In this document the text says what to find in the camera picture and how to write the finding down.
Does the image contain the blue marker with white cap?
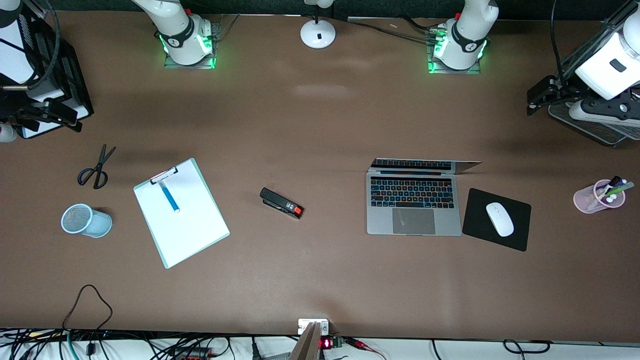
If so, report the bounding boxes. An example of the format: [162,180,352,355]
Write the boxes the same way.
[159,180,181,214]

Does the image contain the grey laptop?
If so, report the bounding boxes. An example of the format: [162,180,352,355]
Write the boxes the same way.
[366,158,483,237]

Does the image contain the black capped marker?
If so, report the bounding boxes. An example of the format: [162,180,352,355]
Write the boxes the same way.
[600,175,622,197]

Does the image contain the black stacked paper tray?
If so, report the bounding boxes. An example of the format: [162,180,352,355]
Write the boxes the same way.
[0,7,95,140]

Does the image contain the grey mesh desk tray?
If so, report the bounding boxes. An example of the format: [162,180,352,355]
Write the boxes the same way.
[548,0,640,149]

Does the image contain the white paper stack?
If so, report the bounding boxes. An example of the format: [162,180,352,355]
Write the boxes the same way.
[0,20,92,139]

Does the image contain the light blue mesh cup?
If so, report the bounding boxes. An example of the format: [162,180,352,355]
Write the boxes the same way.
[61,203,113,239]

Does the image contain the pink translucent pen cup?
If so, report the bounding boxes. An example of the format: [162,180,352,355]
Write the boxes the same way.
[573,179,627,215]

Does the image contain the white computer mouse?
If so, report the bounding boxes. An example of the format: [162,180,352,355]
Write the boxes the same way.
[486,202,515,238]

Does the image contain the black mouse pad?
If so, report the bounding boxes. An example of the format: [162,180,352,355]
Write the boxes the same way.
[462,188,532,252]

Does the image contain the white paper sheet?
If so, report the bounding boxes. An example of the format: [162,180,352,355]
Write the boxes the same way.
[135,160,228,266]

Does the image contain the teal clipboard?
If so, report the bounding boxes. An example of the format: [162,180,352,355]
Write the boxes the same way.
[133,157,231,270]

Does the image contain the black stapler with red tip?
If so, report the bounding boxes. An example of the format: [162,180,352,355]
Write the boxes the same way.
[259,187,305,220]

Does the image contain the white round lamp base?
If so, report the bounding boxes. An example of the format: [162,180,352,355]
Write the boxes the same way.
[300,0,337,50]

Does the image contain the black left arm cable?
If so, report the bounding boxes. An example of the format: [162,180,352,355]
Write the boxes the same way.
[549,0,569,89]

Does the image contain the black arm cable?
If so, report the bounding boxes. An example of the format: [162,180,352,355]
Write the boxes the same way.
[27,0,62,94]
[549,0,569,89]

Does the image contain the black blue handled scissors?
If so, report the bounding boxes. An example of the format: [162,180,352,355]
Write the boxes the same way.
[77,144,117,190]

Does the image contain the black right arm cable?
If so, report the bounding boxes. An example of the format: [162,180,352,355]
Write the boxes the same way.
[27,0,62,94]

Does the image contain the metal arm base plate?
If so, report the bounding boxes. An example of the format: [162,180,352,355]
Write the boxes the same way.
[163,21,217,70]
[427,24,482,75]

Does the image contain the black cable bundle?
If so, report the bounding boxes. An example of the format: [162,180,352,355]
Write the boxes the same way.
[347,15,447,45]

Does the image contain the thin black looped cable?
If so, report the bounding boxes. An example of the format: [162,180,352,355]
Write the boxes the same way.
[62,284,114,335]

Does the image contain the black cable tangle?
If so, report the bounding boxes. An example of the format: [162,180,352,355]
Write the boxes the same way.
[0,327,301,360]

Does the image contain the black coiled cable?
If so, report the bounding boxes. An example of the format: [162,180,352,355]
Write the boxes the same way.
[502,339,552,355]

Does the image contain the red cable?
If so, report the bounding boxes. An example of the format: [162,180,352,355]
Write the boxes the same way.
[344,337,387,360]

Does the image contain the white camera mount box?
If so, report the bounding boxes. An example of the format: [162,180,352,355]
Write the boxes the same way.
[298,318,330,336]

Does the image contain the grey camera post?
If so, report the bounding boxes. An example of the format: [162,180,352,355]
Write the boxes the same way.
[289,322,322,360]

